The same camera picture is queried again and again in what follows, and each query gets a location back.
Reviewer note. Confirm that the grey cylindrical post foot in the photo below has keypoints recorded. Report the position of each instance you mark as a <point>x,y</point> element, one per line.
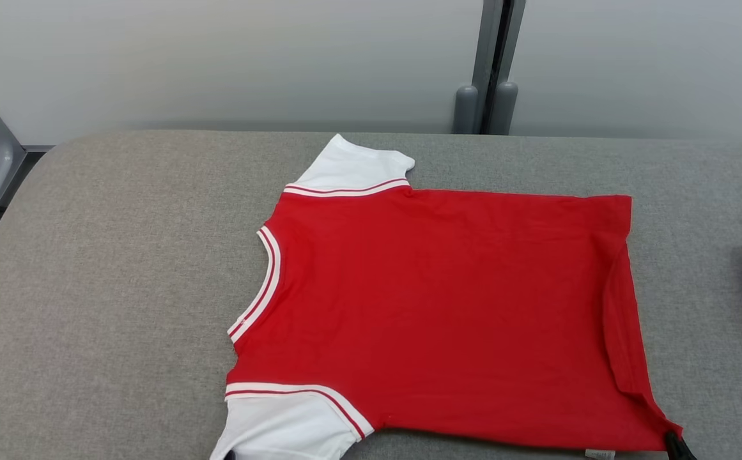
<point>465,112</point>
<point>505,108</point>

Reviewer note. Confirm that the red jersey with white sleeves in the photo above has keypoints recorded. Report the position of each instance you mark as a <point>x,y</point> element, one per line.
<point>441,306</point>

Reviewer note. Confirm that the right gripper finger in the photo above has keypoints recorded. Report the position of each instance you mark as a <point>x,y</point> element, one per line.
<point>679,447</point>

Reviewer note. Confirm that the grey partition post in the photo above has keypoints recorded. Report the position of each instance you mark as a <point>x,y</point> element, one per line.
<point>495,45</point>

